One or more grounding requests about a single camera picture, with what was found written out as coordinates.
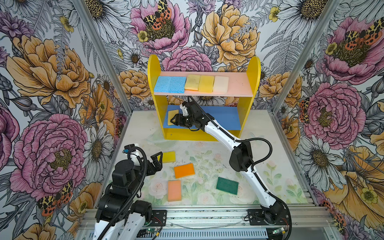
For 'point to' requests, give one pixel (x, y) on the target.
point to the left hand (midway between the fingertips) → (155, 160)
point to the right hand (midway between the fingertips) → (174, 125)
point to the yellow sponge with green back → (171, 114)
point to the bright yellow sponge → (168, 157)
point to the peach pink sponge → (174, 190)
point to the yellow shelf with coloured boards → (227, 98)
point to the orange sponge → (184, 170)
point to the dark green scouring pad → (227, 185)
